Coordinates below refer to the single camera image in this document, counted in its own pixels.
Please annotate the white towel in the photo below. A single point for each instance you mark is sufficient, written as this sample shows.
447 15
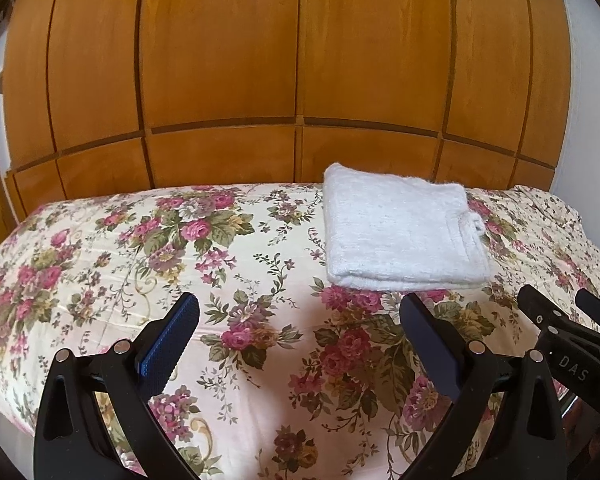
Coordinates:
400 230

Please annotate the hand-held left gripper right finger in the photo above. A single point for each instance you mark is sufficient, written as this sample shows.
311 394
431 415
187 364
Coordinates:
425 342

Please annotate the floral bedspread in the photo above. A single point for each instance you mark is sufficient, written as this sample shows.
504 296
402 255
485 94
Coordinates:
130 260

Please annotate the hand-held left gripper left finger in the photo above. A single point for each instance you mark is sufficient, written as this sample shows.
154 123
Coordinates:
170 335

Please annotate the wooden wardrobe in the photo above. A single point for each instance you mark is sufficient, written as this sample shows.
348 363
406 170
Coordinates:
280 60

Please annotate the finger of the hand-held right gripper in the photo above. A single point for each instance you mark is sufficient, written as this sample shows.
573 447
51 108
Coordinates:
597 310
542 310

